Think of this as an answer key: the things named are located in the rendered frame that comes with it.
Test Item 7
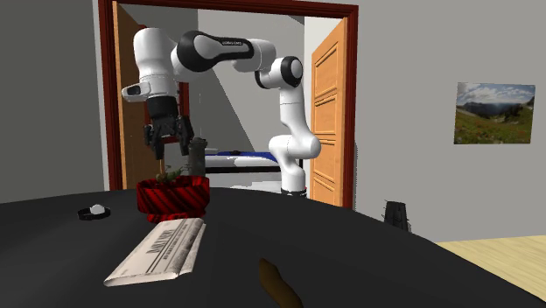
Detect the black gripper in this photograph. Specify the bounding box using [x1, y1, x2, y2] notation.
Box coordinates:
[143, 95, 195, 161]

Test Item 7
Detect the dark grey cylindrical bottle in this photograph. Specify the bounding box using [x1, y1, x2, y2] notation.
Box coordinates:
[188, 136, 209, 178]

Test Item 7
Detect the brown door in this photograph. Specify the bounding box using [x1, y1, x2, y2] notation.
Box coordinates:
[112, 1, 161, 190]

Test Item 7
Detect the red striped potted plant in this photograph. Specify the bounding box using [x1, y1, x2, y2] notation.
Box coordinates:
[136, 164, 212, 224]

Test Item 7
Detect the bed with blue cover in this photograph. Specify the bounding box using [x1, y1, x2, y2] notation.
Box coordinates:
[204, 148, 305, 175]

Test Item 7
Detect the folded newspaper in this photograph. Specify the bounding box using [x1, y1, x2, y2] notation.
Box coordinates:
[102, 217, 207, 288]

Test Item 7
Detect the orange panelled door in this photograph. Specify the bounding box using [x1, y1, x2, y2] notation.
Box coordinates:
[309, 17, 349, 208]

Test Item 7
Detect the brown oblong object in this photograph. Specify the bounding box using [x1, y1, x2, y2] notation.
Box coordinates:
[258, 257, 305, 308]

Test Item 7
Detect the black table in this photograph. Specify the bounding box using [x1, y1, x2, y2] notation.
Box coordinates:
[0, 186, 546, 308]

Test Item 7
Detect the black ribbed object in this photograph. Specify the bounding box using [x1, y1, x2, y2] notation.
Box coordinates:
[382, 199, 414, 234]

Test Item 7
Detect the black ring with white ball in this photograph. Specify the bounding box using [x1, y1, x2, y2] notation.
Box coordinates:
[77, 203, 112, 221]

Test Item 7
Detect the dark red door frame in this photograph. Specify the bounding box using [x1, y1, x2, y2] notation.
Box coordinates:
[97, 0, 360, 210]

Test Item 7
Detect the landscape wall picture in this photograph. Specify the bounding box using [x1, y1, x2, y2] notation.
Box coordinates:
[453, 81, 536, 145]

